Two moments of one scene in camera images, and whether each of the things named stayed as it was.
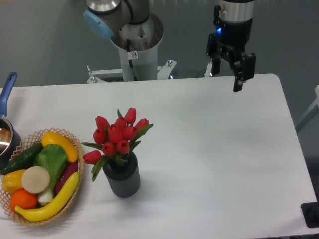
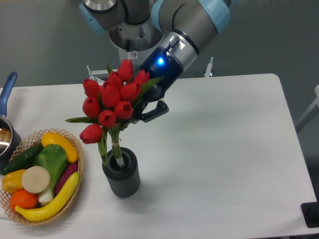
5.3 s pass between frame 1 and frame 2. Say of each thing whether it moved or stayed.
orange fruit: stayed
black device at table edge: stayed
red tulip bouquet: moved
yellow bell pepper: stayed
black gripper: moved
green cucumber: stayed
